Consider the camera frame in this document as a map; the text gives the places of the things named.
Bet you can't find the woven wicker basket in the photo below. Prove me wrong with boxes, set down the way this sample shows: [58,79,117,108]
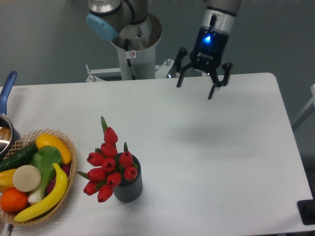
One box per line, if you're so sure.
[0,129,77,227]

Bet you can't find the yellow banana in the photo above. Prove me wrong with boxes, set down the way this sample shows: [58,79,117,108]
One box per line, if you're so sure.
[14,163,68,222]

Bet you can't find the white furniture frame right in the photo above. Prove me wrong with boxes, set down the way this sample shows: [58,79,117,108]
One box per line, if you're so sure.
[291,84,315,132]

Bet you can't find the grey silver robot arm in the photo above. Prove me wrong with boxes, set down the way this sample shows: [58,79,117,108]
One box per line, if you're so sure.
[86,0,241,99]

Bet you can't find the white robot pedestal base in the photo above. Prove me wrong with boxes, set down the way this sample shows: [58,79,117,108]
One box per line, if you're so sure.
[86,13,179,80]

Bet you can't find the green bok choy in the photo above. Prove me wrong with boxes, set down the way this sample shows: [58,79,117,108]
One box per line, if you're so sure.
[28,146,62,205]

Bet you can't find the dark red fruit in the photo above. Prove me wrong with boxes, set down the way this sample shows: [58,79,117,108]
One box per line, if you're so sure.
[46,163,71,195]

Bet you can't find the red tulip bouquet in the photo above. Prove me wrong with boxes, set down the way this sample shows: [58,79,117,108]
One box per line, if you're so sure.
[77,117,133,203]

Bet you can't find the yellow bell pepper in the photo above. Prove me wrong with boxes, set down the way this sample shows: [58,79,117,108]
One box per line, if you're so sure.
[0,169,17,192]

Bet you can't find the orange fruit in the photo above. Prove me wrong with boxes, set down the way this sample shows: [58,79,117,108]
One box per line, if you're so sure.
[0,188,28,212]

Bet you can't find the black device at table edge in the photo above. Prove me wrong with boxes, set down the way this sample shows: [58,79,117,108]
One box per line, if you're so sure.
[297,199,315,225]

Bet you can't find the beige round disc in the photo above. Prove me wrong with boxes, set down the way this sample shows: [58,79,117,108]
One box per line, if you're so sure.
[12,165,41,192]

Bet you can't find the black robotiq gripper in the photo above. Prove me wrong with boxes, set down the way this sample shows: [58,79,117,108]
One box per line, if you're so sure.
[174,27,233,100]

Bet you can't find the green cucumber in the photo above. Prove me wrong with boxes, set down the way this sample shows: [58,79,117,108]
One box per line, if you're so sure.
[0,143,38,172]

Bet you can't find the dark grey ribbed vase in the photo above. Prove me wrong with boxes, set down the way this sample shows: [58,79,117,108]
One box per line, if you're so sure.
[113,155,143,203]

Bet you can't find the blue handled saucepan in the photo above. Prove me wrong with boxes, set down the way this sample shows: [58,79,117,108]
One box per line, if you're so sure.
[0,71,20,162]

